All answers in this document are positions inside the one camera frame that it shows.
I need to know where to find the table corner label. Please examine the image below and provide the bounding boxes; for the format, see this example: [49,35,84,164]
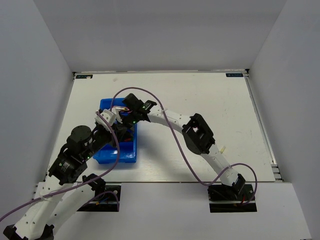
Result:
[75,74,93,79]
[225,72,244,78]

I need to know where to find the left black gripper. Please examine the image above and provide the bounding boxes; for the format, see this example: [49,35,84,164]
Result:
[83,122,128,160]

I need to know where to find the left table corner label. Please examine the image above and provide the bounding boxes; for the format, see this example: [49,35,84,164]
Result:
[75,74,93,79]

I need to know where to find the right table corner label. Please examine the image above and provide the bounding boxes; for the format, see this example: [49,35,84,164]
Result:
[225,72,244,78]

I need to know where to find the blue compartment tray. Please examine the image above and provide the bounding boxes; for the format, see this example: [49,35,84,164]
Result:
[93,98,138,164]

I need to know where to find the pink cap crayon tube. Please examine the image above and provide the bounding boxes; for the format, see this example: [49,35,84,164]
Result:
[112,106,130,112]

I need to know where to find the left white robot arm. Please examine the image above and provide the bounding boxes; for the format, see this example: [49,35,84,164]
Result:
[3,121,133,240]

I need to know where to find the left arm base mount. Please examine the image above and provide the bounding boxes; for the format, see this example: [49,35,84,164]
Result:
[77,184,122,213]

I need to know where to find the purple cable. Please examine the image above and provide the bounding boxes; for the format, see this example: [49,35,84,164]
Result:
[109,86,258,206]
[0,109,121,221]

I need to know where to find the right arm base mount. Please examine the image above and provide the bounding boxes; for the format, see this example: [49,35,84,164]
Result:
[207,184,257,213]

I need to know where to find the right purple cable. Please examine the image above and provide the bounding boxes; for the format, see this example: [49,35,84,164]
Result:
[109,86,258,206]

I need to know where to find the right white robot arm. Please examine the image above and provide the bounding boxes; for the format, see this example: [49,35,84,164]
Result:
[122,93,246,200]

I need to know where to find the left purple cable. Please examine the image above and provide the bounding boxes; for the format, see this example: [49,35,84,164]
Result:
[0,109,121,221]

